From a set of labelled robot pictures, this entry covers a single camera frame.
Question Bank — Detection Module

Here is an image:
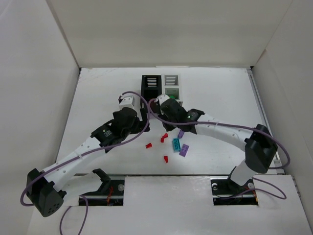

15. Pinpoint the black slotted container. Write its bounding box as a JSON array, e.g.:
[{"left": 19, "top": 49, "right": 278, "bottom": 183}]
[{"left": 140, "top": 75, "right": 162, "bottom": 115}]

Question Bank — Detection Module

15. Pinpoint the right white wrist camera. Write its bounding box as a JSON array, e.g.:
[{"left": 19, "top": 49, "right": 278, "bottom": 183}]
[{"left": 156, "top": 94, "right": 170, "bottom": 105}]

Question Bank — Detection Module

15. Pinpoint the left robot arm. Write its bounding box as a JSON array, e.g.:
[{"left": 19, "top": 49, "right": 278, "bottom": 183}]
[{"left": 23, "top": 107, "right": 150, "bottom": 217}]

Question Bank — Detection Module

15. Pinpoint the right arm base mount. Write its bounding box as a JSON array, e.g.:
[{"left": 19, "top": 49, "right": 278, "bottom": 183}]
[{"left": 211, "top": 178, "right": 258, "bottom": 206}]

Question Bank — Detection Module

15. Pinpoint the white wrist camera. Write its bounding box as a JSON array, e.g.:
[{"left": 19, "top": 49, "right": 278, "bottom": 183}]
[
  {"left": 118, "top": 95, "right": 135, "bottom": 110},
  {"left": 156, "top": 94, "right": 170, "bottom": 105}
]

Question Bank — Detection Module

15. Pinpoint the red lego centre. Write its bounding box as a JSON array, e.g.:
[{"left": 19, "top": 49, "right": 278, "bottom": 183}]
[{"left": 160, "top": 133, "right": 169, "bottom": 143}]

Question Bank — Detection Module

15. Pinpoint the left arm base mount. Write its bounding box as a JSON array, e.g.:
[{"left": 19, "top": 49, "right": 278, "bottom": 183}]
[{"left": 84, "top": 169, "right": 125, "bottom": 207}]

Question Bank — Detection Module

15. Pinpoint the purple lego rounded upper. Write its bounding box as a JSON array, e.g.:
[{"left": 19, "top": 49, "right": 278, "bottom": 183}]
[{"left": 178, "top": 130, "right": 184, "bottom": 139}]

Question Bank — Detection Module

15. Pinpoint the purple lego brick lower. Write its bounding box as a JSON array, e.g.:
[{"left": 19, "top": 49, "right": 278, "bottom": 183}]
[{"left": 179, "top": 144, "right": 189, "bottom": 157}]

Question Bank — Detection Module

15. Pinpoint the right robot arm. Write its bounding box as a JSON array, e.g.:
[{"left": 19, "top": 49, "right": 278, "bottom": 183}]
[{"left": 157, "top": 94, "right": 278, "bottom": 186}]

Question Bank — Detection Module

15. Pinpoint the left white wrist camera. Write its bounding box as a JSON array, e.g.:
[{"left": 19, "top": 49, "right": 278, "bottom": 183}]
[{"left": 118, "top": 95, "right": 135, "bottom": 110}]

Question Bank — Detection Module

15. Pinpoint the teal lego plate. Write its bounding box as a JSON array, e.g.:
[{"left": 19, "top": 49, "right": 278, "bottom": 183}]
[{"left": 172, "top": 138, "right": 181, "bottom": 152}]

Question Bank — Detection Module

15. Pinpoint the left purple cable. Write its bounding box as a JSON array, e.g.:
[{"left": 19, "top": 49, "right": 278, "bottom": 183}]
[{"left": 20, "top": 91, "right": 150, "bottom": 235}]

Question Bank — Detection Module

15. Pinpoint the white slotted container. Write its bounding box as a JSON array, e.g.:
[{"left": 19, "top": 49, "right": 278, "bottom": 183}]
[{"left": 161, "top": 74, "right": 183, "bottom": 106}]

